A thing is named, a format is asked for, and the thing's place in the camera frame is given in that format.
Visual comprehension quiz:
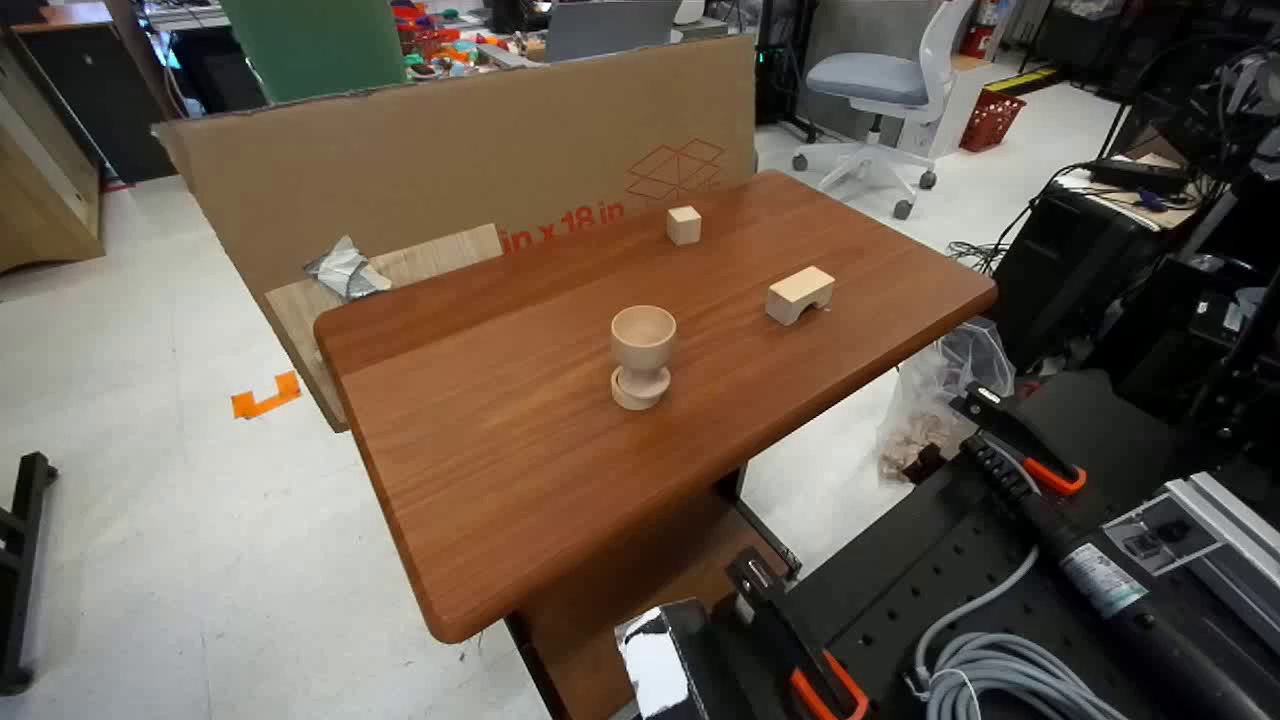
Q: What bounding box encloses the light wooden ring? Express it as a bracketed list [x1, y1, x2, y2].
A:
[608, 365, 677, 418]

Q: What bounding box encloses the wooden cabinet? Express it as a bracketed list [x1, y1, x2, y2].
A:
[0, 37, 112, 281]

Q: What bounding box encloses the clear plastic bag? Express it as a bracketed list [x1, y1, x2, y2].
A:
[871, 317, 1020, 490]

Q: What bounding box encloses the silver aluminium extrusion rail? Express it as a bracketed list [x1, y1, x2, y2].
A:
[1159, 467, 1280, 657]

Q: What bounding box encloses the crumpled grey plastic wrap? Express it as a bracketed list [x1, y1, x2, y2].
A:
[301, 231, 399, 304]

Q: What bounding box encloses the black cylindrical bar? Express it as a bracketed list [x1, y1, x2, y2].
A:
[960, 432, 1271, 720]

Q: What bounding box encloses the grey white office chair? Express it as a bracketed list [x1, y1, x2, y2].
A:
[788, 0, 981, 226]

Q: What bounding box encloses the small wooden cube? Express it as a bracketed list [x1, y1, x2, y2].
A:
[665, 199, 707, 249]

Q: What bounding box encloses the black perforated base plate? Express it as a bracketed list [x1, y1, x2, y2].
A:
[693, 367, 1280, 720]

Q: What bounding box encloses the light wooden cup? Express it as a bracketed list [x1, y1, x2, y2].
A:
[608, 300, 682, 385]

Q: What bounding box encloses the wooden arch block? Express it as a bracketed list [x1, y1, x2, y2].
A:
[759, 261, 842, 331]

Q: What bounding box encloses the large brown cardboard sheet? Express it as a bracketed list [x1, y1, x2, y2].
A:
[152, 32, 763, 435]

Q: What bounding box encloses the light plywood board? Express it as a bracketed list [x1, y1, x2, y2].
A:
[260, 219, 509, 432]

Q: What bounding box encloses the coiled grey cable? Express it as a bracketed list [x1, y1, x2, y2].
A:
[909, 540, 1136, 720]

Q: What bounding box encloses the green board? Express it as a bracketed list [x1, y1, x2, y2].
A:
[218, 0, 414, 107]

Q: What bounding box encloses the black metal stand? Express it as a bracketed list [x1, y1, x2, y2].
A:
[0, 449, 64, 695]

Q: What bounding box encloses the brown table base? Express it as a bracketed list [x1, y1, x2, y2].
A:
[505, 467, 805, 720]

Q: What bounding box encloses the black clamp orange handle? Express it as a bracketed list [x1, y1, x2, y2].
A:
[955, 385, 1092, 503]
[722, 547, 877, 720]

